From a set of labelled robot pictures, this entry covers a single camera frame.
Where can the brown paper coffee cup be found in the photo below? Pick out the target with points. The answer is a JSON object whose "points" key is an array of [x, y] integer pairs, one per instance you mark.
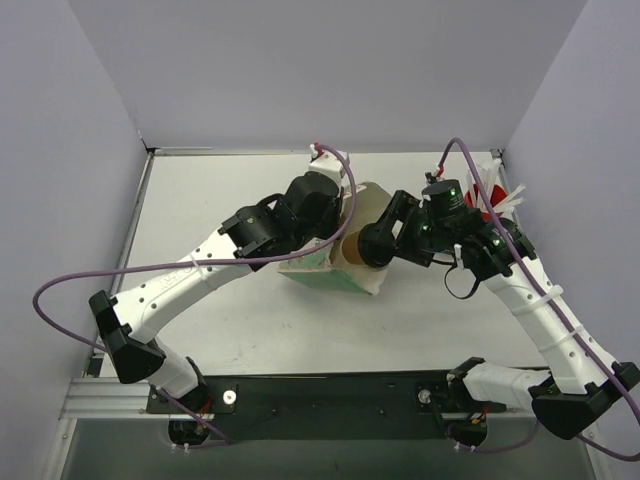
{"points": [[350, 249]]}

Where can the black plastic cup lid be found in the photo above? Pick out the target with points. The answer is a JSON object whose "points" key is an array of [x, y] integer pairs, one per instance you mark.
{"points": [[376, 245]]}

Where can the red straw holder cup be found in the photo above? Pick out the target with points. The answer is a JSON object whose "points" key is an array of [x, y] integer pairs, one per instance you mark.
{"points": [[496, 196]]}

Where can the green paper takeout bag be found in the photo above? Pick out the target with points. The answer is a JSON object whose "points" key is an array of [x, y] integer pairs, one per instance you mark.
{"points": [[326, 269]]}

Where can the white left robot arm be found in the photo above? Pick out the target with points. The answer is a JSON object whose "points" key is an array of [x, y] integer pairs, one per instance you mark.
{"points": [[130, 321]]}

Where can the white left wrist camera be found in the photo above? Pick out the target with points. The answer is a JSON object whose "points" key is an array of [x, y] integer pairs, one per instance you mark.
{"points": [[327, 164]]}

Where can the white wrapped straws bundle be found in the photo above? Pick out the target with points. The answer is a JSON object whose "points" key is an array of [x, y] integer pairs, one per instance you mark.
{"points": [[489, 177]]}

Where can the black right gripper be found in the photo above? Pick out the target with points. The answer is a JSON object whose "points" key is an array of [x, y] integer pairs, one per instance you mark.
{"points": [[431, 204]]}

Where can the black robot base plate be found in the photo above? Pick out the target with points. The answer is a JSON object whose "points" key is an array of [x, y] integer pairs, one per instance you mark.
{"points": [[396, 405]]}

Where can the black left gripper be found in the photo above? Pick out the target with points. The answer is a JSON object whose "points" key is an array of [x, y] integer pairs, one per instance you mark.
{"points": [[326, 215]]}

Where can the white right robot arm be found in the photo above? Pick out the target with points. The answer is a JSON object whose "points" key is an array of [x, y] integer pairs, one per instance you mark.
{"points": [[582, 381]]}

